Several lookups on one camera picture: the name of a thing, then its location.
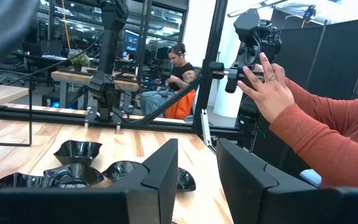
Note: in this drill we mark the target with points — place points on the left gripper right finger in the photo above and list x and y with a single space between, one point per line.
238 186

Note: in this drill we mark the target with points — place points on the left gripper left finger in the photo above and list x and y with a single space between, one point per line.
160 186

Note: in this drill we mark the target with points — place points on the person's forearm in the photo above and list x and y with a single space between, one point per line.
322 96
322 149

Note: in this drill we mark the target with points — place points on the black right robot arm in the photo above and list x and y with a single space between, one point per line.
109 46

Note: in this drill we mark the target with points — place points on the orange cloth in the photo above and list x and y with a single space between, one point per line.
182 107

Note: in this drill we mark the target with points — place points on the person's hand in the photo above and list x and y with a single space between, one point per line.
280 73
269 93

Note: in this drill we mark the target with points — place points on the person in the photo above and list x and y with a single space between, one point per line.
182 71

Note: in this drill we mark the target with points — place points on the wooden background table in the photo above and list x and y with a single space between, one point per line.
70 77

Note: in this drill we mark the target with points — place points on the small potted plant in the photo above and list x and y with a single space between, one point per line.
79 59

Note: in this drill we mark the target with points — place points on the black partition panel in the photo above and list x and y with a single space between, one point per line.
337 56

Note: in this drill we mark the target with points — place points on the silver metal frame bracket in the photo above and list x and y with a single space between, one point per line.
206 127

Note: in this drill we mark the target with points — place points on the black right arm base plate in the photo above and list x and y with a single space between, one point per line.
92 120

